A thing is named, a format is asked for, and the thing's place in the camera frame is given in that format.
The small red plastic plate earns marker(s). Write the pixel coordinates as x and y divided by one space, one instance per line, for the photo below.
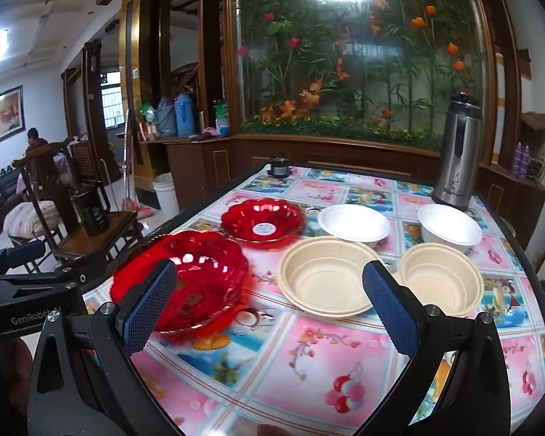
245 218

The white foam plate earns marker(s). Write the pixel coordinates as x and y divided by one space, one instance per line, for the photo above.
352 222

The brown wooden cabinet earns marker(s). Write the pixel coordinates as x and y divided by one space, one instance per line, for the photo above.
200 163

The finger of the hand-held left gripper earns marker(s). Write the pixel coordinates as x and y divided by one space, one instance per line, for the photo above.
22 254

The thin metal stand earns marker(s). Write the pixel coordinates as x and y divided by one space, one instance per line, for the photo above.
128 154

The stainless steel thermos jug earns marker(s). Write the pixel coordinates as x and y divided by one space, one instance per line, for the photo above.
458 163

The blue thermos flask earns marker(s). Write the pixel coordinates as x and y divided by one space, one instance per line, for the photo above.
185 116

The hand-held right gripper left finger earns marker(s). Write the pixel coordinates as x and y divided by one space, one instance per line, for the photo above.
150 309

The framed wall painting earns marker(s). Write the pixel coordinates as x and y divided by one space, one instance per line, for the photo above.
2 113

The white foam bowl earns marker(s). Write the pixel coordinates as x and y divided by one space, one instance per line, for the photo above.
449 227

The striped seat cushion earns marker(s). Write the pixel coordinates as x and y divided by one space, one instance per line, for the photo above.
27 218

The purple bottle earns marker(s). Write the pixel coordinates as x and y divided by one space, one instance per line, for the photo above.
526 163
517 161

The green bottle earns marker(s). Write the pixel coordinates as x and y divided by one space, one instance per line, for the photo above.
221 120

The light blue water jug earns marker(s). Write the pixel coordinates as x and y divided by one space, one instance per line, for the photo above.
166 118

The small beige bowl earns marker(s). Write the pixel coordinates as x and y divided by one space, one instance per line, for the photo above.
440 277

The green plastic bag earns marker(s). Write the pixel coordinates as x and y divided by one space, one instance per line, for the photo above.
147 111

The pink cloth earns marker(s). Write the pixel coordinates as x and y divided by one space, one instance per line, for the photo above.
209 132

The barred window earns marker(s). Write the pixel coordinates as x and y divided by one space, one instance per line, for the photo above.
111 100

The white plastic bucket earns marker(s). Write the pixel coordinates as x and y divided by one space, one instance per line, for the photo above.
166 197

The large beige bowl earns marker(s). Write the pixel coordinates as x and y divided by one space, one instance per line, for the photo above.
318 277

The dark wooden chair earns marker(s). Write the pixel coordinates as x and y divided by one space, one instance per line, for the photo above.
95 240

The large red plastic bowl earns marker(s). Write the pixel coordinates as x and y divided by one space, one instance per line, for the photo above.
200 277

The printed cartoon tablecloth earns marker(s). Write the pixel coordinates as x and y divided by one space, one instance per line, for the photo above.
299 363

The golden pillar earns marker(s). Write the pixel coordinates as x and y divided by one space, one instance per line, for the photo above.
143 77

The flower and bamboo wall panel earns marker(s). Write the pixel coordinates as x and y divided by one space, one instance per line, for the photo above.
345 77

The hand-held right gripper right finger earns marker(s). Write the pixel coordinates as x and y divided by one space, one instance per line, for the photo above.
390 309

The person's left forearm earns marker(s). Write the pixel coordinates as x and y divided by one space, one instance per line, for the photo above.
7 372

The small black jar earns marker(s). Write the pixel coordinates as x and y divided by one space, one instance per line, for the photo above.
280 169

